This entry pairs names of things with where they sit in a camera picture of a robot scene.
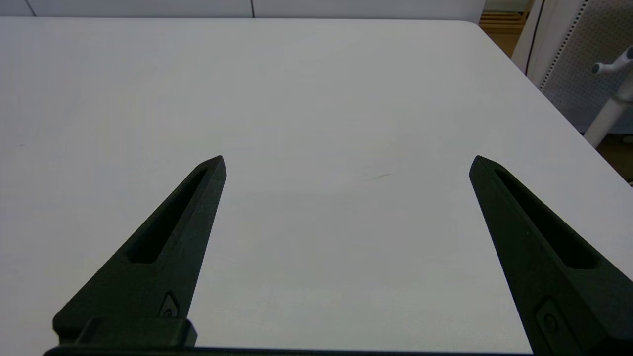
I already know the white perforated partition panel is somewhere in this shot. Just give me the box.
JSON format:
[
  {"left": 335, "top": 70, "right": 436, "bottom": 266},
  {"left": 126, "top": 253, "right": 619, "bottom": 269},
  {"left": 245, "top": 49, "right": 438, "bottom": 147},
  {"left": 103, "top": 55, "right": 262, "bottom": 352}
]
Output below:
[{"left": 512, "top": 0, "right": 633, "bottom": 134}]

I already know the white crank handle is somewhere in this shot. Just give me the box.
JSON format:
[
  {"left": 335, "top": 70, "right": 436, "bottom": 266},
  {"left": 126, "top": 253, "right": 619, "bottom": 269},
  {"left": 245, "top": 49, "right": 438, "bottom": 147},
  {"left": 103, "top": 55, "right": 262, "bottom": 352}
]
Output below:
[{"left": 592, "top": 47, "right": 633, "bottom": 76}]

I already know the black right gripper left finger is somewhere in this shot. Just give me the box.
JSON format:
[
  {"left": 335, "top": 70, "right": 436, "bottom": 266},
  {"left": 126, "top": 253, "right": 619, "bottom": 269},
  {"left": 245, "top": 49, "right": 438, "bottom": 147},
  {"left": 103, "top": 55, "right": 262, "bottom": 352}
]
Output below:
[{"left": 52, "top": 155, "right": 227, "bottom": 347}]

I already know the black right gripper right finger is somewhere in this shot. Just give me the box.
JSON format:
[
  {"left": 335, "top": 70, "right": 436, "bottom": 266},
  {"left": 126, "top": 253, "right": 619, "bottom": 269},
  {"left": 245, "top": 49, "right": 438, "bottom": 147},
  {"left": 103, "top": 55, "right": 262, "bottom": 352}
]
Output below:
[{"left": 469, "top": 155, "right": 633, "bottom": 356}]

